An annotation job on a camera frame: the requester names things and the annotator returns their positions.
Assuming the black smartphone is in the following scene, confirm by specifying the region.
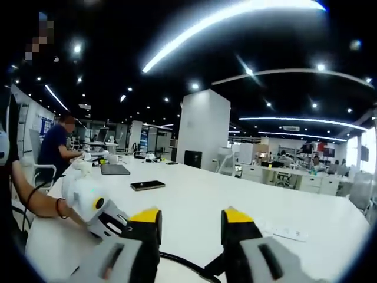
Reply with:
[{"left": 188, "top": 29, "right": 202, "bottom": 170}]
[{"left": 130, "top": 180, "right": 166, "bottom": 192}]

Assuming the white power strip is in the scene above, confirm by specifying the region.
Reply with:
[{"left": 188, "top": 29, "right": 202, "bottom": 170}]
[{"left": 258, "top": 217, "right": 309, "bottom": 243}]

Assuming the white chest device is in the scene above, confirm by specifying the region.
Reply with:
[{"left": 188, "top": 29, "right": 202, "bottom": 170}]
[{"left": 0, "top": 129, "right": 8, "bottom": 167}]

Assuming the black cabinet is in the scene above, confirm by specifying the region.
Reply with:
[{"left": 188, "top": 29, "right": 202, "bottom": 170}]
[{"left": 183, "top": 149, "right": 204, "bottom": 169}]

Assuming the silver open laptop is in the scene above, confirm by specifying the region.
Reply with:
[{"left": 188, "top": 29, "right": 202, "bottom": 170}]
[{"left": 96, "top": 127, "right": 110, "bottom": 146}]

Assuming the black charging cable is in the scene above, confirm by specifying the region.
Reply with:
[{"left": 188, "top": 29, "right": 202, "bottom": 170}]
[{"left": 160, "top": 252, "right": 227, "bottom": 283}]

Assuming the white office chair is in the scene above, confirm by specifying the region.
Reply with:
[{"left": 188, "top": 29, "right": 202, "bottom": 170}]
[
  {"left": 217, "top": 146, "right": 237, "bottom": 177},
  {"left": 348, "top": 170, "right": 374, "bottom": 215},
  {"left": 28, "top": 129, "right": 57, "bottom": 192}
]

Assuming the black hair tie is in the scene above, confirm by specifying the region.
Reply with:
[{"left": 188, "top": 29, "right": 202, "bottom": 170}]
[{"left": 27, "top": 187, "right": 40, "bottom": 207}]

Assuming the white office desk row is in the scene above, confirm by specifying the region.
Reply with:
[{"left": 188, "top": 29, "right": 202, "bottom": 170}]
[{"left": 239, "top": 163, "right": 350, "bottom": 196}]

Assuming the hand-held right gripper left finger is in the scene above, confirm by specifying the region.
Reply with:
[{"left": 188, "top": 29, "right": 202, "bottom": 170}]
[{"left": 68, "top": 206, "right": 163, "bottom": 283}]

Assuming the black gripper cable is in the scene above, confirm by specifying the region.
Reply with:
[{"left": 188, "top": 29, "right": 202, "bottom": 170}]
[{"left": 11, "top": 205, "right": 34, "bottom": 236}]

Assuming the black Velcro strap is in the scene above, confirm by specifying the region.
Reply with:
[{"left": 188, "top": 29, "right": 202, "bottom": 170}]
[{"left": 204, "top": 254, "right": 227, "bottom": 277}]

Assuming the long ceiling light strip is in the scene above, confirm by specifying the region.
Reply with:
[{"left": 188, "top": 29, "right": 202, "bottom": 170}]
[{"left": 142, "top": 0, "right": 326, "bottom": 74}]

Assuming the person's left hand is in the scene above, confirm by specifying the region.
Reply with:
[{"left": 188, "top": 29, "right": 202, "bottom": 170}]
[{"left": 66, "top": 205, "right": 102, "bottom": 242}]

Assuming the red bracelet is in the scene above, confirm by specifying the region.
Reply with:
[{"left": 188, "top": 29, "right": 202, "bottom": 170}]
[{"left": 55, "top": 196, "right": 70, "bottom": 220}]

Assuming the dark closed laptop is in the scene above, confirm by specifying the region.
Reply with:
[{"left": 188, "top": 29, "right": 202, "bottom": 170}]
[{"left": 99, "top": 163, "right": 131, "bottom": 176}]

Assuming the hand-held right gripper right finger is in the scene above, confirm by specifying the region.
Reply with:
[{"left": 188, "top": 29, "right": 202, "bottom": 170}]
[{"left": 220, "top": 205, "right": 325, "bottom": 283}]

